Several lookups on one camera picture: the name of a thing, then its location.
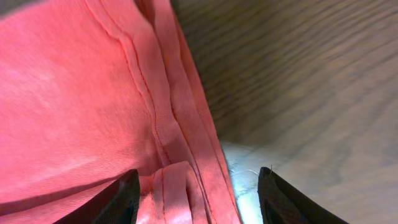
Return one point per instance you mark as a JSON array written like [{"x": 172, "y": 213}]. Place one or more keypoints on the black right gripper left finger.
[{"x": 118, "y": 203}]

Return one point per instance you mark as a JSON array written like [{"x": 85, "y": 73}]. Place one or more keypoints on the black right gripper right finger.
[{"x": 282, "y": 203}]

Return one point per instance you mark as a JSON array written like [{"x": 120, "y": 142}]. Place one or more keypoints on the red soccer t-shirt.
[{"x": 93, "y": 89}]

